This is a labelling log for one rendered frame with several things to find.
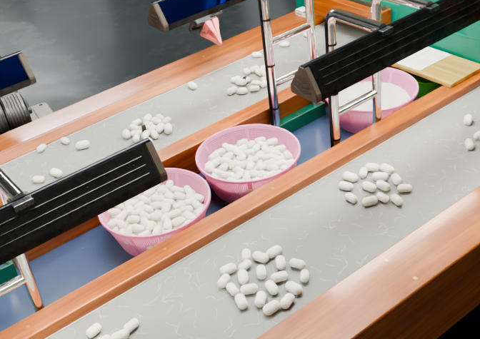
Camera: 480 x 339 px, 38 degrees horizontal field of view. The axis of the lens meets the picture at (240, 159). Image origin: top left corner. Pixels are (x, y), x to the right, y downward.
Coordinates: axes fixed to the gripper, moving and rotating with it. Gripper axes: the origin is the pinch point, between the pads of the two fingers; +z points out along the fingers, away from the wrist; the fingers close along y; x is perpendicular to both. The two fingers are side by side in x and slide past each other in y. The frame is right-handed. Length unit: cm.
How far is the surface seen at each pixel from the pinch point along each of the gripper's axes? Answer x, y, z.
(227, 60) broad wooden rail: 14.1, 7.5, -0.3
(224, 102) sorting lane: 2.8, -8.1, 17.4
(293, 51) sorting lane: 9.0, 27.6, 7.5
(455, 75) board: -26, 42, 48
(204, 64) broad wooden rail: 13.9, -0.6, -1.6
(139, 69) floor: 173, 51, -89
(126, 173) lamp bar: -61, -67, 48
